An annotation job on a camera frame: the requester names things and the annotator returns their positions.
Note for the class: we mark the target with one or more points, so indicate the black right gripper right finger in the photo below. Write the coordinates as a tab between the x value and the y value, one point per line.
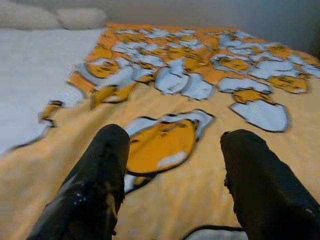
265	190

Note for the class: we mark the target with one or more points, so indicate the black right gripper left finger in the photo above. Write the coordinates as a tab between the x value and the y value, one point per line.
92	190

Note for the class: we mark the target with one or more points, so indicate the yellow cartoon egg duvet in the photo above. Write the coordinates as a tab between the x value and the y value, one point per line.
190	190

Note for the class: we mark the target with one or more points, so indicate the white quilted mattress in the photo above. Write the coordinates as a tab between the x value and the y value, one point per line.
32	75

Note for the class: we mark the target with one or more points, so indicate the cream pillow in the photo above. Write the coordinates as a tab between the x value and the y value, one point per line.
81	18
25	18

